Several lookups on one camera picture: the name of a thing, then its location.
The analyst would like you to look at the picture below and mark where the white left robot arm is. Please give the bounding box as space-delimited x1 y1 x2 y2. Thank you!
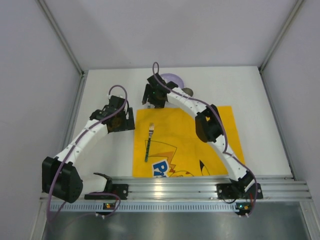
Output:
41 94 135 203

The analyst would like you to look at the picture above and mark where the fork with teal handle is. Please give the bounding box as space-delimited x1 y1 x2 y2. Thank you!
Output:
144 122 155 162

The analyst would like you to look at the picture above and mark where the aluminium mounting rail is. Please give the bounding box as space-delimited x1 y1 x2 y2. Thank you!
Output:
39 176 312 203

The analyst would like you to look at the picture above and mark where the perforated cable duct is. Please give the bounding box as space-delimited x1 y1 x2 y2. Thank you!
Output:
50 201 251 213

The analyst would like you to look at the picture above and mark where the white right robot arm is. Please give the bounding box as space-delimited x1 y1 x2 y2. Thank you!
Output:
142 73 258 194

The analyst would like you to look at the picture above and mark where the yellow Pikachu cloth placemat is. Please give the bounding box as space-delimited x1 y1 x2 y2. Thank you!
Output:
131 105 246 179

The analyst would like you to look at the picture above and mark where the purple plastic plate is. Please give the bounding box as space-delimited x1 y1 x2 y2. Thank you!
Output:
160 73 185 89

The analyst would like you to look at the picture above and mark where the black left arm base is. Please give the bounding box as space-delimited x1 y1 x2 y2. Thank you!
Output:
84 184 129 200

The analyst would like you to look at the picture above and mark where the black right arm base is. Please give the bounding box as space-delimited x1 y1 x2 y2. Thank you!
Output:
216 183 263 204

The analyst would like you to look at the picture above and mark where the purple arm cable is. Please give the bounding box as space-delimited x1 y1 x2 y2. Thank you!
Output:
151 61 258 218
46 84 129 232

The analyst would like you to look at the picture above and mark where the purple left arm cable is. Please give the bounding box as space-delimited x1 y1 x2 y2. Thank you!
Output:
46 84 129 232

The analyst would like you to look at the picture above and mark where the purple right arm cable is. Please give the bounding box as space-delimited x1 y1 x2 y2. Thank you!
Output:
151 61 258 218

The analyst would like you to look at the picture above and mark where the metal cup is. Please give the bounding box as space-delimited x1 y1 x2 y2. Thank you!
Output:
182 87 194 97

